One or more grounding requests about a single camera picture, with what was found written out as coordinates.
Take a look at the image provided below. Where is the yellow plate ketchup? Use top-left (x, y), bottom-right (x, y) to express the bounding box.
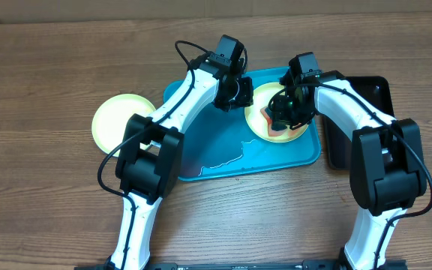
top-left (244, 82), bottom-right (308, 143)

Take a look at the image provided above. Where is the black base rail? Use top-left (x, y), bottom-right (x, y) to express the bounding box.
top-left (74, 259), bottom-right (408, 270)

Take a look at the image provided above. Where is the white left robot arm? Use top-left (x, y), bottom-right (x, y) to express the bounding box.
top-left (106, 52), bottom-right (253, 269)

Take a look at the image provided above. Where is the yellow plate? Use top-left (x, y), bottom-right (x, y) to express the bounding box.
top-left (91, 94), bottom-right (155, 154)

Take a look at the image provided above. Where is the black water tray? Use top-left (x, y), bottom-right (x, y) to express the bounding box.
top-left (322, 76), bottom-right (395, 170)

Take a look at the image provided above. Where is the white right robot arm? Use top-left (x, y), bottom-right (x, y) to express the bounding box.
top-left (265, 69), bottom-right (432, 269)

